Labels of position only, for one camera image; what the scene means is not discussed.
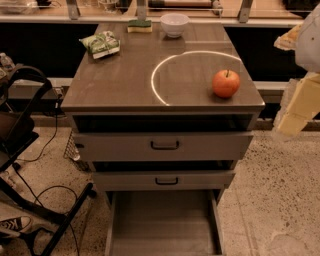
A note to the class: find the grey drawer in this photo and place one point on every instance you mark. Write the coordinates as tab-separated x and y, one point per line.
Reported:
194	146
163	180

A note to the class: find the top grey drawer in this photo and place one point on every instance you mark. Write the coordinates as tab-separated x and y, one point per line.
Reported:
194	146

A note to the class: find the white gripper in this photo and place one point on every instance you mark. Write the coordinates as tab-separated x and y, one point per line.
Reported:
309	46

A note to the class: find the middle grey drawer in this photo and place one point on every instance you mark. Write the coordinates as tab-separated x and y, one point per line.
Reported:
163	180

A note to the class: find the wire mesh basket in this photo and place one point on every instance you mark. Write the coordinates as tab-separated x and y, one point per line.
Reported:
72	154

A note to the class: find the green jalapeno chip bag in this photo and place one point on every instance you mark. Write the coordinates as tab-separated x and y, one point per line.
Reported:
101	44

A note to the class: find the grey drawer cabinet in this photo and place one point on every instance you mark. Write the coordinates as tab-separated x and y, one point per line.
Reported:
156	84

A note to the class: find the white bowl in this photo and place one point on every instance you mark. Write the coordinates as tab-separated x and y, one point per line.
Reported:
174	24

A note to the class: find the red apple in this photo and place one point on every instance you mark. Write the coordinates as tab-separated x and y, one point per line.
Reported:
225	83

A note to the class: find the black white sneaker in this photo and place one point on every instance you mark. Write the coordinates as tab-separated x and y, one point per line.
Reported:
18	224

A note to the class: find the green yellow sponge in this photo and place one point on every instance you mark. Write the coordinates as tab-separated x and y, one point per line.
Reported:
139	26

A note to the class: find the open bottom drawer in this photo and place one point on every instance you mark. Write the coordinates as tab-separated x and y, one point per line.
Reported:
164	223

